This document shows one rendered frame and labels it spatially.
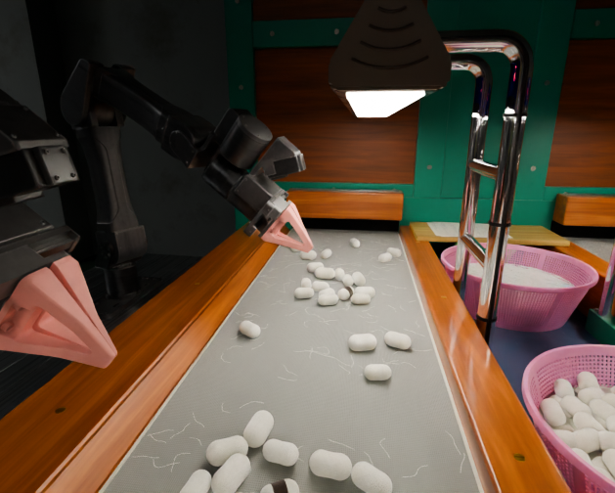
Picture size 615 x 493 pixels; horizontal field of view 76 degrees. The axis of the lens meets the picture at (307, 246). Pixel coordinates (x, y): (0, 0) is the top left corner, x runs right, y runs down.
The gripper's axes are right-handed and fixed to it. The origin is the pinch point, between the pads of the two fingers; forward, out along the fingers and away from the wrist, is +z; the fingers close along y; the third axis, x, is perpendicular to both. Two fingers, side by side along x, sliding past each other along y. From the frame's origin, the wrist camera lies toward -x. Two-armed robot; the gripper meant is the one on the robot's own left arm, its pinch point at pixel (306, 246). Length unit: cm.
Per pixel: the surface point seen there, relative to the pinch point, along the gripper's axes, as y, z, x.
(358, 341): -15.9, 11.7, -0.8
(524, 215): 47, 40, -28
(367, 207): 40.1, 7.9, -3.8
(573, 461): -32.7, 24.1, -13.2
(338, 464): -35.5, 10.8, -0.9
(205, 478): -38.4, 3.3, 5.7
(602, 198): 42, 47, -42
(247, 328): -14.8, 0.4, 9.0
